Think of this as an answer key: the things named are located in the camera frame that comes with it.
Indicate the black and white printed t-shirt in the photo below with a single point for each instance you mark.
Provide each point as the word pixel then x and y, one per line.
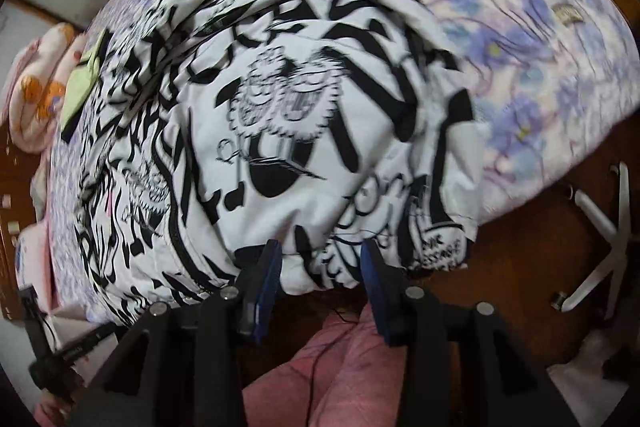
pixel 280 122

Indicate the pink bed sheet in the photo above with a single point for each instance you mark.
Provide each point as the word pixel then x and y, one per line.
pixel 42 267

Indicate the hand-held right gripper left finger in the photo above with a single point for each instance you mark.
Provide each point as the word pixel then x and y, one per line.
pixel 264 287

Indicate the purple floral cat print blanket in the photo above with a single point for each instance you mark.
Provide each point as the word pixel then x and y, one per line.
pixel 525 72

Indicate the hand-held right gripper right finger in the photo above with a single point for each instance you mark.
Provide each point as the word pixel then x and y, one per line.
pixel 376 287

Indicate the folded green garment black trim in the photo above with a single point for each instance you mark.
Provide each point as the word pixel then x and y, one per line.
pixel 80 82

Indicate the white swivel chair base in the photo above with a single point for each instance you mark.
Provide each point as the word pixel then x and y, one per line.
pixel 607 257

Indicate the person's pink pants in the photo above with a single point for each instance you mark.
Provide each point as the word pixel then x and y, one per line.
pixel 345 382

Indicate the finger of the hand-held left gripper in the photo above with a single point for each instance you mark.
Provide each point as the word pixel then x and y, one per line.
pixel 87 342

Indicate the pink cartoon print quilt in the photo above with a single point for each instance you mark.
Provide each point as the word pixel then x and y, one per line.
pixel 40 77

